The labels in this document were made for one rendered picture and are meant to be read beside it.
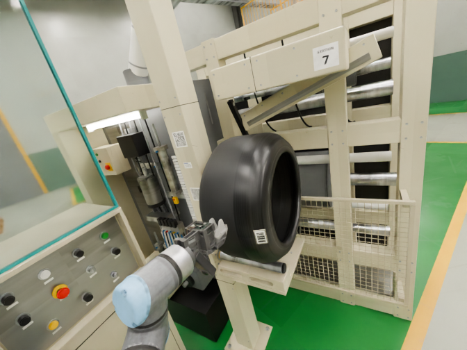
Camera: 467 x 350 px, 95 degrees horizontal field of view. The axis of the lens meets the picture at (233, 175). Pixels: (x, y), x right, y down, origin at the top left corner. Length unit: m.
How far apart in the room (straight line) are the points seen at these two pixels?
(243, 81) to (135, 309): 0.95
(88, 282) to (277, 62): 1.27
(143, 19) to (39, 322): 1.23
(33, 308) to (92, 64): 9.55
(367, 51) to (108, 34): 10.14
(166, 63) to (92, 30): 9.69
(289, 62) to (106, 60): 9.67
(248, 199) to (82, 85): 9.58
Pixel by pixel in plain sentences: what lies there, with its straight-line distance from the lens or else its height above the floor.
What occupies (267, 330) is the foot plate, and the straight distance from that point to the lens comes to 1.95.
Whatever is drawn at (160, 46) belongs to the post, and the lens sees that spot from 1.04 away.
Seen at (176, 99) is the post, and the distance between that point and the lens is 1.01.
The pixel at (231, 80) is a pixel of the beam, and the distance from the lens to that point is 1.14.
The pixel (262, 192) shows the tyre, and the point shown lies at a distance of 0.75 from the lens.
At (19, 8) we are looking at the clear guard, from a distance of 1.22.
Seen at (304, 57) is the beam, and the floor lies 1.72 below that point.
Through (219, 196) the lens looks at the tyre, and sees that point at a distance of 0.79.
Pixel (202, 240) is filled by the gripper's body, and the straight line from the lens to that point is 0.63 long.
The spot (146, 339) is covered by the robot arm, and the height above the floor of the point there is 1.21.
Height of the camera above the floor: 1.64
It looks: 19 degrees down
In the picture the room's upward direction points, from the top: 14 degrees counter-clockwise
